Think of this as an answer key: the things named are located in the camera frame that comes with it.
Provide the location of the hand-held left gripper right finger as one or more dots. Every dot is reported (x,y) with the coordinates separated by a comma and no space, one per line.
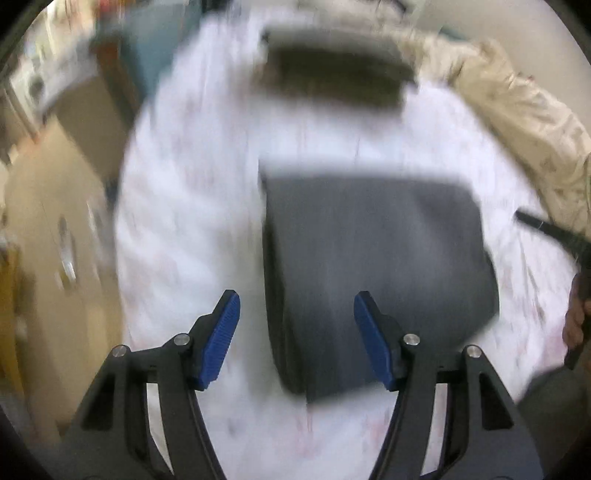
(374,341)

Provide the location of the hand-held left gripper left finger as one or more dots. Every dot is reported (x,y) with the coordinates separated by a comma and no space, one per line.
(221,337)

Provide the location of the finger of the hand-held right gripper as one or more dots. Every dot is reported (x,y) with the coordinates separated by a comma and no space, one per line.
(538,223)

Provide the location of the grey pants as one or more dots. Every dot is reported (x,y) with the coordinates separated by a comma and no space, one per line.
(369,240)

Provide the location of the folded olive green pants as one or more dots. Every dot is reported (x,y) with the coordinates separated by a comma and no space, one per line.
(332,69)

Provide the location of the person's right hand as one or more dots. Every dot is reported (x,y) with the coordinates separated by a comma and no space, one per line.
(577,318)

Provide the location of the beige crumpled blanket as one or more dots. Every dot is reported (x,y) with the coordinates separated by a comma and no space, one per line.
(531,120)

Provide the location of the white printed bed sheet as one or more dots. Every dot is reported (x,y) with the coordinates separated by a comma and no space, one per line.
(194,184)

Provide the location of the person's grey trouser leg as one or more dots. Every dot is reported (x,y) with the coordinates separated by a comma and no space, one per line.
(554,415)

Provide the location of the white flat device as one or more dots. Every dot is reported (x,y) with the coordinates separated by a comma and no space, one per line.
(67,254)

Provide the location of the yellow wooden box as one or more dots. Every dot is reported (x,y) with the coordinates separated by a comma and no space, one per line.
(9,323)

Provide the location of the teal cabinet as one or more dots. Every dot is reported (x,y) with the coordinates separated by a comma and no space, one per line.
(147,50)

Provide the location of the cluttered white shelf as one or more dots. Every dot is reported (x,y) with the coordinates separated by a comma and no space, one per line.
(51,60)

